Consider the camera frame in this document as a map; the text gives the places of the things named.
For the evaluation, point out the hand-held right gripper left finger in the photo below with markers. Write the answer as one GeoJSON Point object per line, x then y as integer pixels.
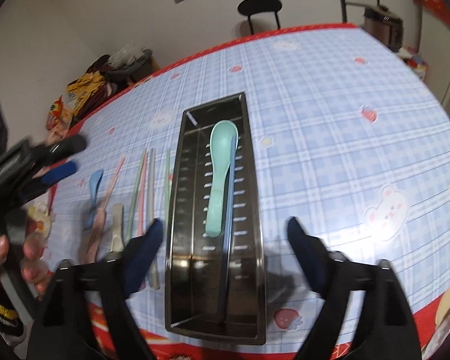
{"type": "Point", "coordinates": [148, 251]}

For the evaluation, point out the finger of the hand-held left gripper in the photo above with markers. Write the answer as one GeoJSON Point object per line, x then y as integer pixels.
{"type": "Point", "coordinates": [62, 172]}
{"type": "Point", "coordinates": [69, 144]}

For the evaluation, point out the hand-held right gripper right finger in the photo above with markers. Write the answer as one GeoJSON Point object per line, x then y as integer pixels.
{"type": "Point", "coordinates": [307, 255]}

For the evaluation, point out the blue spoon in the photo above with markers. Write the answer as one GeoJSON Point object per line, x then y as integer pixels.
{"type": "Point", "coordinates": [96, 185]}

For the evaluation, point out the pink chopstick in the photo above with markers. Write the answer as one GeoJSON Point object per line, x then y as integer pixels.
{"type": "Point", "coordinates": [116, 178]}
{"type": "Point", "coordinates": [143, 195]}

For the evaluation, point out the pink spoon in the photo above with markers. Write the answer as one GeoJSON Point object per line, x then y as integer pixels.
{"type": "Point", "coordinates": [95, 232]}

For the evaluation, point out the metal utensil tray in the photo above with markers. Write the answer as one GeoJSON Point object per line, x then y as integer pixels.
{"type": "Point", "coordinates": [195, 195]}

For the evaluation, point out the person's left hand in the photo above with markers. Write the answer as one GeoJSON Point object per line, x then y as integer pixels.
{"type": "Point", "coordinates": [33, 270]}

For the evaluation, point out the orange snack bag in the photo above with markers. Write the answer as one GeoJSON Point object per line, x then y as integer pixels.
{"type": "Point", "coordinates": [58, 116]}

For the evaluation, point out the beige spoon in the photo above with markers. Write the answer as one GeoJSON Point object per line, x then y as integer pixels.
{"type": "Point", "coordinates": [117, 225]}

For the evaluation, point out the grey-blue chopstick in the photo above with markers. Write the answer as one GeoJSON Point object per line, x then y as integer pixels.
{"type": "Point", "coordinates": [152, 195]}

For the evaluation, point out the yellow snack bag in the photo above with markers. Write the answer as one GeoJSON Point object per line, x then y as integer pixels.
{"type": "Point", "coordinates": [86, 90]}

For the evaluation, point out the blue chopstick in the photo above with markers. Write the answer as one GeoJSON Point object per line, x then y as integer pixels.
{"type": "Point", "coordinates": [228, 232]}

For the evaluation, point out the green spoon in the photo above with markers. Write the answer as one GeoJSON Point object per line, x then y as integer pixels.
{"type": "Point", "coordinates": [219, 180]}

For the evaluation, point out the blue plaid tablecloth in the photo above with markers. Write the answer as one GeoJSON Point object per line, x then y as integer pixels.
{"type": "Point", "coordinates": [322, 120]}

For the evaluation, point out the black round stool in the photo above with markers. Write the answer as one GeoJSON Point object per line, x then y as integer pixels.
{"type": "Point", "coordinates": [260, 6]}

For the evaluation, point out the dark rice cooker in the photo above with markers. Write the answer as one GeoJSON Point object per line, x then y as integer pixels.
{"type": "Point", "coordinates": [382, 22]}

